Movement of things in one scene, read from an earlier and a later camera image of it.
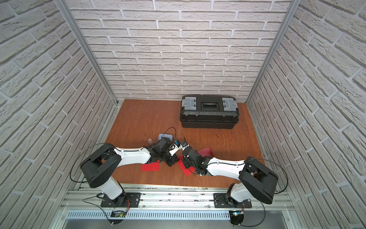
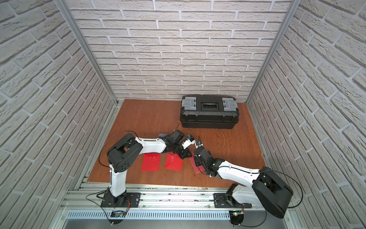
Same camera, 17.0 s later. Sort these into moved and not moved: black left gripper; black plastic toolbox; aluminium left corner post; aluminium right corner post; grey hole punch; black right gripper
Moved: black left gripper; black right gripper
Not moved: aluminium left corner post; grey hole punch; black plastic toolbox; aluminium right corner post
